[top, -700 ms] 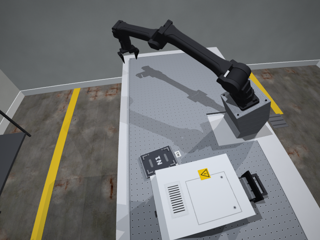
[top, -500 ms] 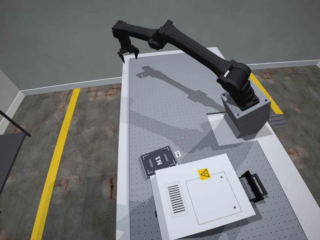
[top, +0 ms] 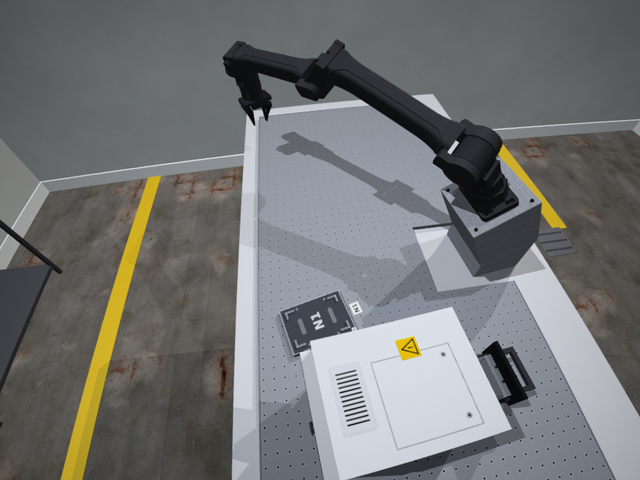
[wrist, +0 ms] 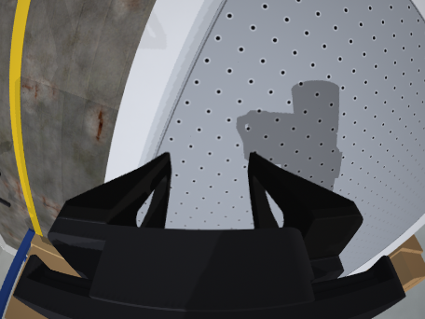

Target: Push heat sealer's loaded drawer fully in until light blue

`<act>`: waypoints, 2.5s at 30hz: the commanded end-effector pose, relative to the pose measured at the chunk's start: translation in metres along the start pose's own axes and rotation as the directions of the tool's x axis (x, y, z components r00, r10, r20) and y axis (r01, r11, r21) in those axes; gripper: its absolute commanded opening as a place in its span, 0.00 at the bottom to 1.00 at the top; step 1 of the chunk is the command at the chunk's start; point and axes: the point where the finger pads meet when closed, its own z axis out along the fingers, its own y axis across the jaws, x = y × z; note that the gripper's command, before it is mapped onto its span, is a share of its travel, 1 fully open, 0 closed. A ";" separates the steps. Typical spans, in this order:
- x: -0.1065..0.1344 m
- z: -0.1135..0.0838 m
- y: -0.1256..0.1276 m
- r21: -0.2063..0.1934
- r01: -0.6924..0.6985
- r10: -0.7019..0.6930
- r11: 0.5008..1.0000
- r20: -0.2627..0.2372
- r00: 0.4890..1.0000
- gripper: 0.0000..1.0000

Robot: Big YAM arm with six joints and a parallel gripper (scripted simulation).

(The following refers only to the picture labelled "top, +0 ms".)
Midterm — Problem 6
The grey heat sealer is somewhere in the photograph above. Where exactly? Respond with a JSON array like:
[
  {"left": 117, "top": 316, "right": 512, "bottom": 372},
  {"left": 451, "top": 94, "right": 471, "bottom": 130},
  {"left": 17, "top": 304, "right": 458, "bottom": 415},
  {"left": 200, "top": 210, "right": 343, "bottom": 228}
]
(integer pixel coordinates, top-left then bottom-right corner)
[{"left": 299, "top": 307, "right": 536, "bottom": 480}]

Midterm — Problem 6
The small white label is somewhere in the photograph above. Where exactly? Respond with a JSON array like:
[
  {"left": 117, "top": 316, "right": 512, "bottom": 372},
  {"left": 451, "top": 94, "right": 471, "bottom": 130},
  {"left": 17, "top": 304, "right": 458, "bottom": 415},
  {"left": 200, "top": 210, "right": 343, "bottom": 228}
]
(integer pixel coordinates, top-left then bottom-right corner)
[{"left": 349, "top": 302, "right": 362, "bottom": 315}]

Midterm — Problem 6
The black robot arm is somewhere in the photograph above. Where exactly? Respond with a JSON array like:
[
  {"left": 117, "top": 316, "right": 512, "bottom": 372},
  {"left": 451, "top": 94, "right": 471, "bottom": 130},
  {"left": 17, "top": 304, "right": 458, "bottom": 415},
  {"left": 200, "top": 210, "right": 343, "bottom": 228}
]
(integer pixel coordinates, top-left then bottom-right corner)
[{"left": 222, "top": 39, "right": 519, "bottom": 222}]

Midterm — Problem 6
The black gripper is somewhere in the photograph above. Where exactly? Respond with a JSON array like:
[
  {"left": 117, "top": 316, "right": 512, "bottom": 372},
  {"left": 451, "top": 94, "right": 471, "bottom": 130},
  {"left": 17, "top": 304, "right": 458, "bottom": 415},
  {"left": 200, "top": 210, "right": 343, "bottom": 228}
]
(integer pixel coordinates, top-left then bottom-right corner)
[{"left": 238, "top": 81, "right": 272, "bottom": 126}]

